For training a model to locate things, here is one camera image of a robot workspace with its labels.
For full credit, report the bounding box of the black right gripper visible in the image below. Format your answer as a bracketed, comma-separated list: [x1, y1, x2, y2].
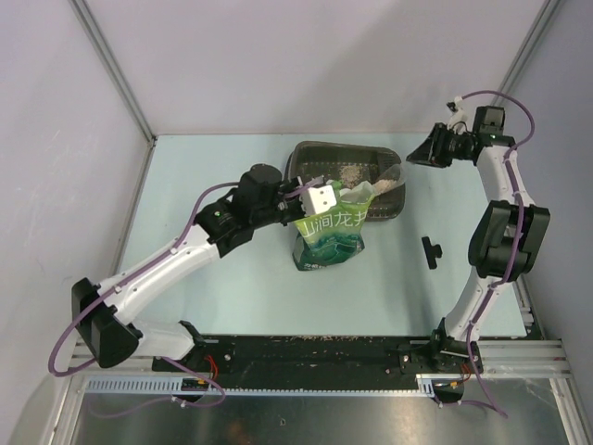
[406, 122, 472, 169]

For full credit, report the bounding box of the clear plastic scoop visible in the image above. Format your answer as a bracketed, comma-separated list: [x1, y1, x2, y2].
[372, 164, 406, 197]

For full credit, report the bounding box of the green litter bag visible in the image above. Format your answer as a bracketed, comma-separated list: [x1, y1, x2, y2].
[292, 181, 375, 272]

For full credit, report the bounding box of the black bag clip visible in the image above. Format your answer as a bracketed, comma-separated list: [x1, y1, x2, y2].
[421, 236, 443, 270]

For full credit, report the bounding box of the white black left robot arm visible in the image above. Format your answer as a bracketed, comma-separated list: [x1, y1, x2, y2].
[71, 164, 305, 371]

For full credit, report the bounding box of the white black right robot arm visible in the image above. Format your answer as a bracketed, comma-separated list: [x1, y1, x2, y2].
[398, 98, 550, 373]

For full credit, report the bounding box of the beige cat litter pile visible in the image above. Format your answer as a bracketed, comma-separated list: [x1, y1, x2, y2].
[340, 165, 374, 194]

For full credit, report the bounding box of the dark grey litter box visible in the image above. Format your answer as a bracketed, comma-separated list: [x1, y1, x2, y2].
[284, 141, 406, 222]

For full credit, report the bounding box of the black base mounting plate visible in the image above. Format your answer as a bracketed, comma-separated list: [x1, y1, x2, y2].
[176, 334, 482, 374]

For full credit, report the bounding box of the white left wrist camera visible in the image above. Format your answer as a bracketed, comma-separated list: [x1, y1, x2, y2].
[300, 184, 337, 217]

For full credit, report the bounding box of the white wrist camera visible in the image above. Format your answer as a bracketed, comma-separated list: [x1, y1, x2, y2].
[300, 184, 337, 217]
[447, 95, 468, 128]

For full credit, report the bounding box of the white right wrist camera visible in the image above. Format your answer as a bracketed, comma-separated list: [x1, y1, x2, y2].
[447, 95, 468, 128]

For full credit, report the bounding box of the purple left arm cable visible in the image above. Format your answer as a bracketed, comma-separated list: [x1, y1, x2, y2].
[48, 174, 325, 409]

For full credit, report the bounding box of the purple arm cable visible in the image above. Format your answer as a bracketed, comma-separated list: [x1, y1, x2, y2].
[456, 88, 536, 418]
[48, 174, 325, 409]

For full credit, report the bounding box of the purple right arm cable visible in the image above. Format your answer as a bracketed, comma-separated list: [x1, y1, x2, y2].
[456, 88, 536, 418]

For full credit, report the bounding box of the white slotted cable duct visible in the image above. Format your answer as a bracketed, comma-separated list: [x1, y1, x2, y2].
[86, 375, 465, 398]

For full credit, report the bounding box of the aluminium frame rail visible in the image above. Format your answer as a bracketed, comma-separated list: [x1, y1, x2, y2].
[69, 339, 572, 378]

